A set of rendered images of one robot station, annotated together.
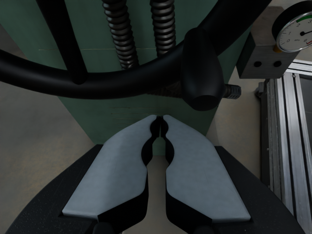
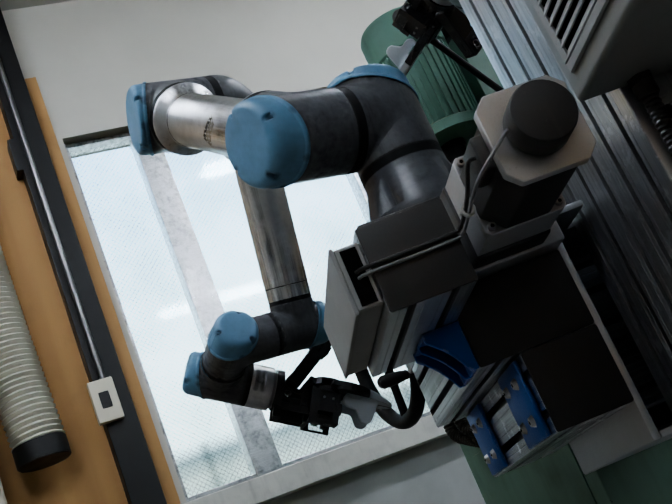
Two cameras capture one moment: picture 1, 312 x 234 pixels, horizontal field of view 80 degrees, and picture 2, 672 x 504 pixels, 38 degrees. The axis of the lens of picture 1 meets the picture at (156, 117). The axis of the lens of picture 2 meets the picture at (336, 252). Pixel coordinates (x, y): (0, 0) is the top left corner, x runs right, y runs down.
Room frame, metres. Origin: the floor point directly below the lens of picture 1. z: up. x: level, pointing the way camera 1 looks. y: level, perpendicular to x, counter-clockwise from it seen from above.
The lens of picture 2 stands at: (-0.74, -1.55, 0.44)
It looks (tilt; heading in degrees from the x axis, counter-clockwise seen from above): 18 degrees up; 62
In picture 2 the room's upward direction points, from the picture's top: 23 degrees counter-clockwise
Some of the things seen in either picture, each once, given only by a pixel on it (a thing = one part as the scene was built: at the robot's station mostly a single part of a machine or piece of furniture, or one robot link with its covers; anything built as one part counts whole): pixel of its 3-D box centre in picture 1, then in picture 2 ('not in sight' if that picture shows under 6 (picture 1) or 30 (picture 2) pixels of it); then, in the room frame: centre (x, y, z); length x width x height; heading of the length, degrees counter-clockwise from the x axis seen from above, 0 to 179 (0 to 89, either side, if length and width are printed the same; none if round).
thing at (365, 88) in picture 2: not in sight; (376, 122); (-0.05, -0.53, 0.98); 0.13 x 0.12 x 0.14; 2
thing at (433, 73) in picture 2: not in sight; (422, 85); (0.47, 0.03, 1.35); 0.18 x 0.18 x 0.31
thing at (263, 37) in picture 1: (261, 43); not in sight; (0.31, -0.22, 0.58); 0.12 x 0.08 x 0.08; 175
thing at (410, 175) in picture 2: not in sight; (415, 195); (-0.04, -0.53, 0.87); 0.15 x 0.15 x 0.10
